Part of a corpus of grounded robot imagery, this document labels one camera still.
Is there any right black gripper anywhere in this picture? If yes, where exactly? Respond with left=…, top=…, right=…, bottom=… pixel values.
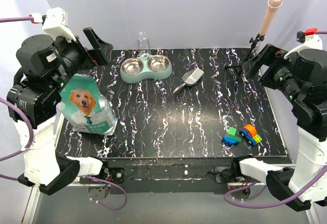
left=241, top=42, right=303, bottom=103

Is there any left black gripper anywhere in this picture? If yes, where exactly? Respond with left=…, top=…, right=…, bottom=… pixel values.
left=49, top=27, right=113, bottom=91

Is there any teal double pet bowl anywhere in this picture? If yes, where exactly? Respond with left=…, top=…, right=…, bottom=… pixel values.
left=120, top=55, right=172, bottom=84

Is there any teal dog food bag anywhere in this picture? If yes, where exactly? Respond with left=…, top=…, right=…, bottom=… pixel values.
left=56, top=74, right=117, bottom=136

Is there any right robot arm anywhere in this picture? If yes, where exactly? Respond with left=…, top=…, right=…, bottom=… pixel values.
left=231, top=44, right=326, bottom=212

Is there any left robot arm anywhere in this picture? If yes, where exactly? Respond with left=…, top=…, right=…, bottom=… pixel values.
left=6, top=28, right=113, bottom=147

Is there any grey food scoop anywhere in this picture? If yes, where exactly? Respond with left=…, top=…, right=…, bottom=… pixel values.
left=173, top=67, right=204, bottom=94

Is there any clear water bottle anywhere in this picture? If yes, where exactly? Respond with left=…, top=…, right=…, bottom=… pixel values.
left=137, top=32, right=151, bottom=58

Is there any orange blue toy car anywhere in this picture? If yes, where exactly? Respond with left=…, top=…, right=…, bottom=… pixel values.
left=239, top=124, right=263, bottom=146

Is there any pink microphone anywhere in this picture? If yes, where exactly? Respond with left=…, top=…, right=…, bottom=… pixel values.
left=259, top=0, right=283, bottom=37

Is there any green blue toy car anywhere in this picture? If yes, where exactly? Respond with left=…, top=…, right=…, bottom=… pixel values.
left=222, top=127, right=242, bottom=146

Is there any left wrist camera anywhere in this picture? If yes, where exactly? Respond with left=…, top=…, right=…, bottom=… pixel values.
left=42, top=7, right=76, bottom=42

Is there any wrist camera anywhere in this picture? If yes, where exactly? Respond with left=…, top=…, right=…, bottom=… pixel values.
left=42, top=7, right=76, bottom=42
left=295, top=28, right=323, bottom=52

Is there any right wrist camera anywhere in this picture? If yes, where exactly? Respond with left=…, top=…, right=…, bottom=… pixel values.
left=295, top=28, right=323, bottom=52

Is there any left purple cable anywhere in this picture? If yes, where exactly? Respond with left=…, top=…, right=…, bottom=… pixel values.
left=0, top=15, right=128, bottom=211

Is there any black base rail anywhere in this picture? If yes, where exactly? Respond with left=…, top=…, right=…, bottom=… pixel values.
left=79, top=156, right=292, bottom=195

